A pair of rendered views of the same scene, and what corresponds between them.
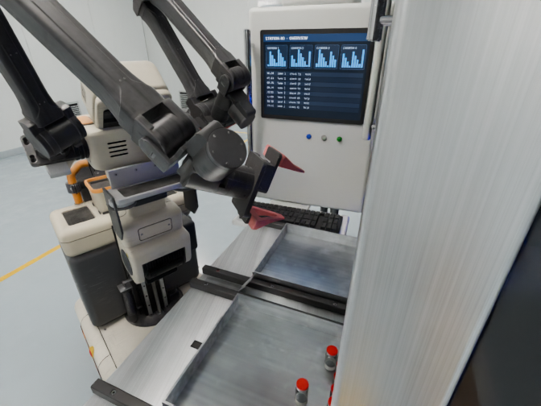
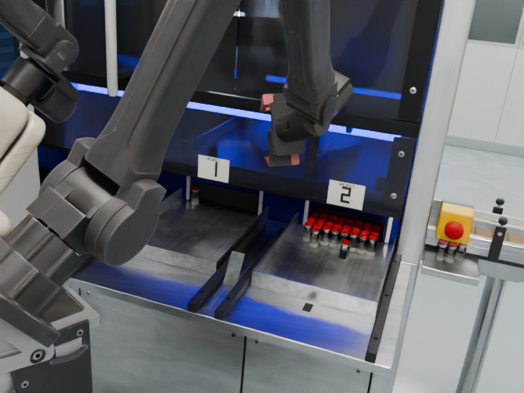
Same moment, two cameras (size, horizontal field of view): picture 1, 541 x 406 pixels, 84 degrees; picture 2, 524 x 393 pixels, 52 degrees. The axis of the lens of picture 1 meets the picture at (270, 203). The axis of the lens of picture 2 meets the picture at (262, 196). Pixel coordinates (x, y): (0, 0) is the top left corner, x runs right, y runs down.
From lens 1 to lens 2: 1.21 m
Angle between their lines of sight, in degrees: 84
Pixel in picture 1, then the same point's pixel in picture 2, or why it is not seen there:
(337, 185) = (13, 190)
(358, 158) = not seen: hidden behind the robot
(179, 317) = (274, 323)
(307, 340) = (292, 252)
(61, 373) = not seen: outside the picture
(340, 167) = not seen: hidden behind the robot
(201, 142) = (346, 85)
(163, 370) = (338, 324)
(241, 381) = (337, 282)
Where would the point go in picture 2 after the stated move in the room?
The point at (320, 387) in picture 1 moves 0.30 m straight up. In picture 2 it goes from (331, 251) to (348, 129)
